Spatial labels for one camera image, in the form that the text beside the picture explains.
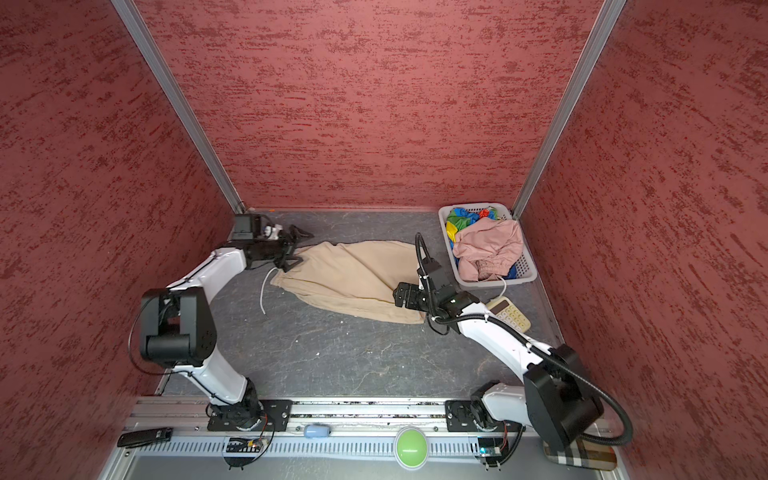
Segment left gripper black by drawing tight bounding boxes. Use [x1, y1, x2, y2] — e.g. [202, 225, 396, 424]
[253, 224, 313, 271]

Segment beige shorts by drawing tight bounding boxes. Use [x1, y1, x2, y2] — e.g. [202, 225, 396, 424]
[271, 240, 425, 325]

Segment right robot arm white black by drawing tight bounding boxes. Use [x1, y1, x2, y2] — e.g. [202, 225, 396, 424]
[417, 263, 605, 450]

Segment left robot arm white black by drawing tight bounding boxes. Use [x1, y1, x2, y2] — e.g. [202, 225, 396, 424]
[135, 225, 314, 431]

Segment pink shorts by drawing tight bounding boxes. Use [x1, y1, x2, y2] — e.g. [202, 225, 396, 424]
[453, 217, 524, 283]

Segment colourful shorts in basket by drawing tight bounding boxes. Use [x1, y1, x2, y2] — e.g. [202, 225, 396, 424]
[444, 207, 506, 245]

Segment cream calculator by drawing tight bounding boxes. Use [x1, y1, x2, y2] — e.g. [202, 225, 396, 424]
[486, 296, 532, 333]

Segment white plastic laundry basket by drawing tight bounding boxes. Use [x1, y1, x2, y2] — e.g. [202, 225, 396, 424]
[438, 202, 538, 289]

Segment green round button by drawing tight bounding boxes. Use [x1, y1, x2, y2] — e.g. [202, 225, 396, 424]
[393, 427, 429, 471]

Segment right circuit board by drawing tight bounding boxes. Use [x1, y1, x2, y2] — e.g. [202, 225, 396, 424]
[476, 437, 509, 470]

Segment circuit board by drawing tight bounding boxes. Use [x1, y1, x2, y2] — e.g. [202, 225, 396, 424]
[223, 438, 269, 470]
[476, 437, 509, 470]

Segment small blue oval object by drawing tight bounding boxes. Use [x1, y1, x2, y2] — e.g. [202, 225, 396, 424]
[303, 423, 332, 439]

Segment plaid glasses case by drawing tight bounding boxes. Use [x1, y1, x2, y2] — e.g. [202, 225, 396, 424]
[542, 439, 618, 471]

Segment left circuit board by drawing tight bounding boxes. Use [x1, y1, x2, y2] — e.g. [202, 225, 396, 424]
[223, 438, 269, 470]

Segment black flat remote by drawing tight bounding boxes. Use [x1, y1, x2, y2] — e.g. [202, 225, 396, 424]
[117, 427, 173, 449]

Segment thick black cable conduit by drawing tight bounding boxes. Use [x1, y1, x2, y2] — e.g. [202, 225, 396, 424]
[413, 232, 635, 448]

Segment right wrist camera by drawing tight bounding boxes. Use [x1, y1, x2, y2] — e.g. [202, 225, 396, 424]
[393, 282, 428, 312]

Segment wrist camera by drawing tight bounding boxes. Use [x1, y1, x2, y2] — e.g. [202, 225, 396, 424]
[230, 213, 283, 241]
[393, 282, 428, 312]

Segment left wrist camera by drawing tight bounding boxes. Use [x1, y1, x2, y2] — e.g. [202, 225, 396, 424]
[230, 213, 283, 241]

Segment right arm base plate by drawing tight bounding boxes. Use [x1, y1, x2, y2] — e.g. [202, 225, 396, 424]
[444, 400, 524, 433]

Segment aluminium front rail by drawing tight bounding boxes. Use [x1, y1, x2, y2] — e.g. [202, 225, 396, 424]
[122, 395, 607, 439]

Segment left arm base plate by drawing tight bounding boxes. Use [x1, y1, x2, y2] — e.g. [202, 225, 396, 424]
[206, 399, 293, 433]

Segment aluminium corner post left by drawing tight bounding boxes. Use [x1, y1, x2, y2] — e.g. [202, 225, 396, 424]
[111, 0, 245, 214]

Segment aluminium corner post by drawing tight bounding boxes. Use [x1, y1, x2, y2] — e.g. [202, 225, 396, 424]
[111, 0, 245, 214]
[513, 0, 627, 220]

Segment aluminium corner post right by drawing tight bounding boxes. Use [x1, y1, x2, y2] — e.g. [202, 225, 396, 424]
[513, 0, 627, 220]

